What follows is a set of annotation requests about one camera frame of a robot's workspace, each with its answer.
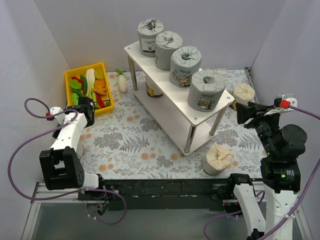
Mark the beige roll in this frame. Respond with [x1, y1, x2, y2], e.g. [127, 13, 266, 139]
[145, 75, 163, 98]
[76, 141, 84, 158]
[230, 83, 255, 110]
[203, 144, 235, 176]

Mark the grey roll with cartoon label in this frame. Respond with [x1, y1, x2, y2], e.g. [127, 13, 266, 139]
[155, 31, 183, 71]

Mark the grey roll with QR label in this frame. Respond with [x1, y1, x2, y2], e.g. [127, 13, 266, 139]
[137, 18, 164, 58]

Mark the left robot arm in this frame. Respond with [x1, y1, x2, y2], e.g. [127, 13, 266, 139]
[39, 97, 107, 200]

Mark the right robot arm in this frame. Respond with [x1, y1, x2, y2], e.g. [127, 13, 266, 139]
[226, 98, 307, 240]

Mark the white two-tier shelf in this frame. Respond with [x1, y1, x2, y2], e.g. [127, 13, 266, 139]
[124, 42, 234, 156]

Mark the floral table mat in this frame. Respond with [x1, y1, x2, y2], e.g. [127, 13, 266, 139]
[79, 72, 266, 179]

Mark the white radish toy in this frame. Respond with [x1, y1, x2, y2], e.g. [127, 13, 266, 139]
[115, 69, 128, 93]

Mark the orange ginger toy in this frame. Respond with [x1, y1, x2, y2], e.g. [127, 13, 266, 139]
[91, 79, 108, 96]

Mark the yellow green fruit toy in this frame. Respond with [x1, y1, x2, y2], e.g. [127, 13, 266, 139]
[94, 68, 105, 80]

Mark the white bok choy toy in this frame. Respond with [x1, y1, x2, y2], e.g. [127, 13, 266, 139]
[86, 68, 95, 99]

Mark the green pepper toy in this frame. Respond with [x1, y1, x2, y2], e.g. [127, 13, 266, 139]
[80, 74, 88, 96]

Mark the green leafy vegetable toy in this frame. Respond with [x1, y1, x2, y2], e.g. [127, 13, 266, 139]
[71, 93, 80, 106]

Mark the red chili toy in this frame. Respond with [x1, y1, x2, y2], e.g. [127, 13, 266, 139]
[71, 76, 83, 84]

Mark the yellow plastic bin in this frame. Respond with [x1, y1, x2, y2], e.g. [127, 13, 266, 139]
[64, 62, 114, 116]

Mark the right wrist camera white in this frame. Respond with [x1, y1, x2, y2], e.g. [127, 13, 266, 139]
[264, 94, 298, 116]

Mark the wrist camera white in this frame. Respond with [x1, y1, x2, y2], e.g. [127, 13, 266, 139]
[264, 94, 298, 116]
[46, 106, 65, 125]

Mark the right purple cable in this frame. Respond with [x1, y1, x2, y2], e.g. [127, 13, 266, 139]
[202, 106, 320, 240]

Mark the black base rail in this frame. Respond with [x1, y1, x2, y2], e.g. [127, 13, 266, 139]
[77, 178, 258, 212]

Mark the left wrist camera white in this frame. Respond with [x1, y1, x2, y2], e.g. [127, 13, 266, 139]
[46, 106, 65, 125]

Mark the aluminium frame rail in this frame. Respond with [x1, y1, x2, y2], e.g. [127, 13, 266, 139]
[22, 66, 313, 240]

